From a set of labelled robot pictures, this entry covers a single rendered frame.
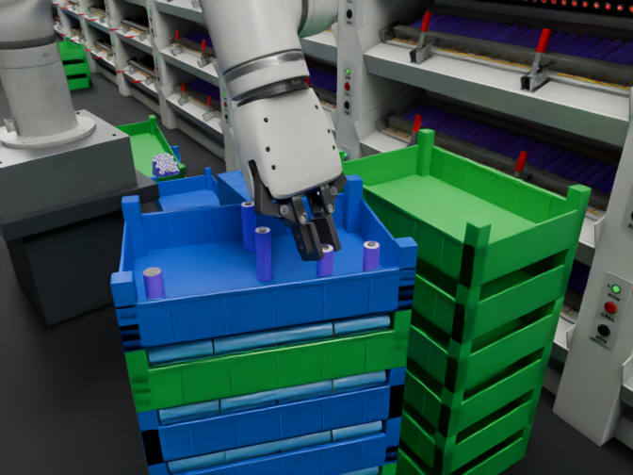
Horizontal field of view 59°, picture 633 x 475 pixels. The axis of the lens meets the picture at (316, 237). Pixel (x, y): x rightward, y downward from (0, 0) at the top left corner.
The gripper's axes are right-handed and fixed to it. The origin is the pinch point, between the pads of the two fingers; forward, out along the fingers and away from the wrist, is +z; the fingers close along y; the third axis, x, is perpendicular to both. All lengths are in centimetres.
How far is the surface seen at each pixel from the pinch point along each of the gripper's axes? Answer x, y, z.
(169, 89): -178, -87, -50
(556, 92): 4, -51, -6
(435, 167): -12.3, -37.9, 0.1
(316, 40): -56, -62, -33
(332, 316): 1.3, 2.0, 8.1
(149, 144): -148, -55, -27
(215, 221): -17.6, 1.2, -3.8
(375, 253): 3.9, -3.8, 3.4
